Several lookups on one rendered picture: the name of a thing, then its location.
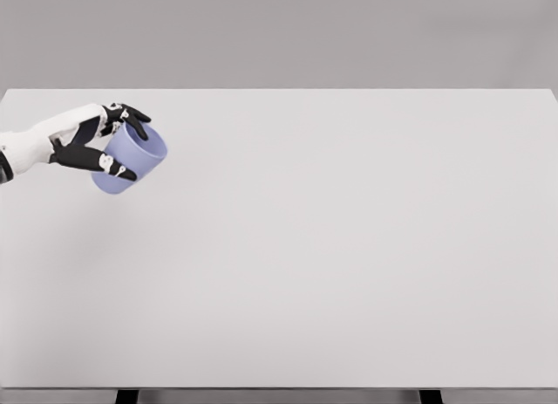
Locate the lavender blue cup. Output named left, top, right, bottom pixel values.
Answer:
left=90, top=120, right=169, bottom=197

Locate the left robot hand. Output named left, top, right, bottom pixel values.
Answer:
left=37, top=101, right=153, bottom=181

